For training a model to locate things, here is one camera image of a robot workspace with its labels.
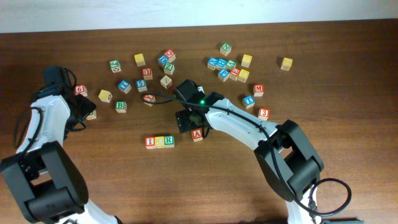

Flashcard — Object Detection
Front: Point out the red A block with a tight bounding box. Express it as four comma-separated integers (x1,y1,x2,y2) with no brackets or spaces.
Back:
191,128,203,142

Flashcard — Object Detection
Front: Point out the red M block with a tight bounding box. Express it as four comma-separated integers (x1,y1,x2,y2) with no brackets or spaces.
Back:
253,84,264,97

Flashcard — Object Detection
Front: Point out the red 3 block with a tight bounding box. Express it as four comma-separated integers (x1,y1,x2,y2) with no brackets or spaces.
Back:
257,108,270,121

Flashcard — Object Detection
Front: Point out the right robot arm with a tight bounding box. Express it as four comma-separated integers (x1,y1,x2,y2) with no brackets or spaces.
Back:
173,80,324,223

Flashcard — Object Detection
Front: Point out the red I block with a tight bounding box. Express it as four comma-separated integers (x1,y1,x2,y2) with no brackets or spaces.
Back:
145,137,155,149

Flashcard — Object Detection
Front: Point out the plain face red-edged block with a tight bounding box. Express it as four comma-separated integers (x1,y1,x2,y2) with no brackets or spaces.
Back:
160,75,173,89

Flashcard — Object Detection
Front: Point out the yellow C block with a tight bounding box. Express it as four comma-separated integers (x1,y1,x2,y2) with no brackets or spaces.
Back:
155,136,165,148

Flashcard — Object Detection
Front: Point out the blue P block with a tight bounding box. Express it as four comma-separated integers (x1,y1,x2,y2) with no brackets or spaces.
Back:
218,68,229,82

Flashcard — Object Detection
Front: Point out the blue 5 block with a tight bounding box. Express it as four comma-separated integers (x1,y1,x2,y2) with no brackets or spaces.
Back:
136,80,147,92

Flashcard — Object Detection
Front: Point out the green V block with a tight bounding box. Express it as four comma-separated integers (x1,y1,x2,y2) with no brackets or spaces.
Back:
225,60,236,70

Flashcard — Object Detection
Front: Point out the blue H block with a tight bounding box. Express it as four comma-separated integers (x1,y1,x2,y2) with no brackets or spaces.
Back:
216,58,227,70

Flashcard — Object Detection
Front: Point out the blue X block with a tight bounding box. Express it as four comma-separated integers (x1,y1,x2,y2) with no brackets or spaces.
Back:
207,57,218,70

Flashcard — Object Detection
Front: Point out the blue D block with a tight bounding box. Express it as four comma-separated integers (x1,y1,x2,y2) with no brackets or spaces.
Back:
157,55,169,67

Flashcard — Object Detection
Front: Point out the green R block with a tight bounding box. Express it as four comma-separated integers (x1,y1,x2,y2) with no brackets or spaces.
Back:
164,136,175,147

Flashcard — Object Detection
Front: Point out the yellow block far right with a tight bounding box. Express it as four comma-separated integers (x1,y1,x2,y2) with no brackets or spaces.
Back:
280,57,293,71

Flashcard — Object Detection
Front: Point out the red E block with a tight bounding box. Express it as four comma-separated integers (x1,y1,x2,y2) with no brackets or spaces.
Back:
229,68,240,81

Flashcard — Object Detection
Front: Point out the green J block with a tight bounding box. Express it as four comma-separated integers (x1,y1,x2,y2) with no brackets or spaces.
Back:
109,60,121,73

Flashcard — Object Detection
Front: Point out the green b block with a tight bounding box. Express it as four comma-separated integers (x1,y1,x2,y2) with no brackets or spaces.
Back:
86,110,96,120
115,101,127,113

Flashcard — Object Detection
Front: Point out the red 6 block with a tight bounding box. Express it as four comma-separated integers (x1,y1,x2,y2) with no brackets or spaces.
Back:
75,85,88,97

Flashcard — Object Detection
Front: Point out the blue T block right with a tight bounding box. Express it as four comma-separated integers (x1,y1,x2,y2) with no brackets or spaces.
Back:
243,95,255,109

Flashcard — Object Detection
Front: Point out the yellow B block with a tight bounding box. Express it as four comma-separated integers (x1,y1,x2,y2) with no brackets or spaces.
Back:
238,69,250,83

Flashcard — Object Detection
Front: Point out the red U block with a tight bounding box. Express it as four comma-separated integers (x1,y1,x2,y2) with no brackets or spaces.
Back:
142,68,153,80

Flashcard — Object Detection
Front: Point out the red Y block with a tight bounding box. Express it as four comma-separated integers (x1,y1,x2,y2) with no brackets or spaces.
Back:
142,95,156,106

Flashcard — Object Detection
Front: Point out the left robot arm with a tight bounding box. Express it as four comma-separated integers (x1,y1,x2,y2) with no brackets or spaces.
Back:
1,66,121,224

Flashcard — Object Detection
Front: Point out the green N block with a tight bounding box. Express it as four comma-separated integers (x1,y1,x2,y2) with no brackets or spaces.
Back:
220,42,232,56

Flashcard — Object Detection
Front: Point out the red Q block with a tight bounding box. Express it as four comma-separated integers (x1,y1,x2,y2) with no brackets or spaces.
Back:
164,49,176,63

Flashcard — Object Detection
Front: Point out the blue T block left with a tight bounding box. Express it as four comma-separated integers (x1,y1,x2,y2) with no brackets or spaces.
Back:
118,80,132,94

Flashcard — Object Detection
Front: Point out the green Z block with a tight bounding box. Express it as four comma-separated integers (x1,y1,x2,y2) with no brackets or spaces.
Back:
164,62,175,75

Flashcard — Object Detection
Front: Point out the yellow block top right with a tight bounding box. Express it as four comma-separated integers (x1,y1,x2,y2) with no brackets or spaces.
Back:
241,54,252,68

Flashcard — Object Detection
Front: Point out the blue t block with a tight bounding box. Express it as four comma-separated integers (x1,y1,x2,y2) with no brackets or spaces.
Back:
118,80,132,94
243,95,255,109

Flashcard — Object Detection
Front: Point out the green B block left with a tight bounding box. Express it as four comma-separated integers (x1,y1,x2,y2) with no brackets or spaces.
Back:
86,110,96,120

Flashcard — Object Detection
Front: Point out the yellow block top left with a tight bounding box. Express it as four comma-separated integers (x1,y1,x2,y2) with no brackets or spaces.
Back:
134,54,146,67

